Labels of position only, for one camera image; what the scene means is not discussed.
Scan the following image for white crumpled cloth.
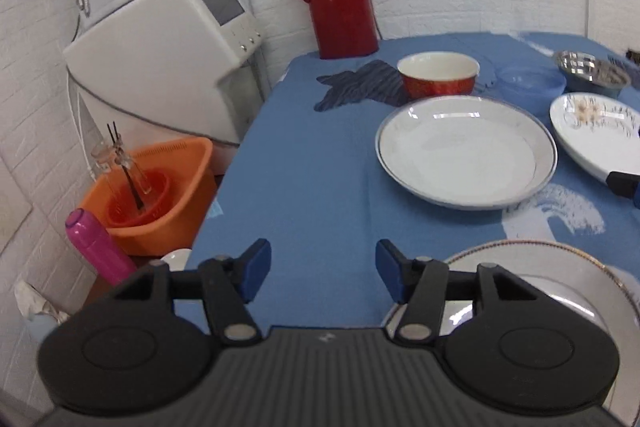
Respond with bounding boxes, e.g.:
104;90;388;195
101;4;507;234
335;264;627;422
14;280;70;324

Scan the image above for silver-rimmed white plate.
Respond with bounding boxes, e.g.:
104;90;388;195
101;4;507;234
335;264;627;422
375;95;558;211

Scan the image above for gold-rimmed white plate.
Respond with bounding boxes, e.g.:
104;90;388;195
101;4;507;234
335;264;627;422
382;239;640;423

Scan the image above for white countertop appliance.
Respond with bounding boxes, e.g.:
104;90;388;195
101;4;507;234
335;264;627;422
63;0;264;147

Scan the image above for pink bottle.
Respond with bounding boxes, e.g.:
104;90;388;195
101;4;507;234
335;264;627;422
65;208;137;285

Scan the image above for blue patterned tablecloth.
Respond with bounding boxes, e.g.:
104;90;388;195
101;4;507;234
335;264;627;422
190;53;639;327

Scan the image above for orange plastic basin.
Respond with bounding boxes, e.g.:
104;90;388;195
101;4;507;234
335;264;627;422
80;138;217;257

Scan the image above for floral white plate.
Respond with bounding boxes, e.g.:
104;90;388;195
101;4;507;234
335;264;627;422
549;93;639;183

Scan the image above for glass diffuser bottle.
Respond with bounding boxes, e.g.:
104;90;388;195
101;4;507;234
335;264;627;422
91;121;152;215

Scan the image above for blue plastic bowl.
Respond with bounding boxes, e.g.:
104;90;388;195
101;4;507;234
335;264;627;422
496;65;566;114

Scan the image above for stainless steel bowl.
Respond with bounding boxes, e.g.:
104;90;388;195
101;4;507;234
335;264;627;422
552;51;631;98

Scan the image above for red ceramic bowl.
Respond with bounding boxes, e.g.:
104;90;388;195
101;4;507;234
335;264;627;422
397;51;480;100

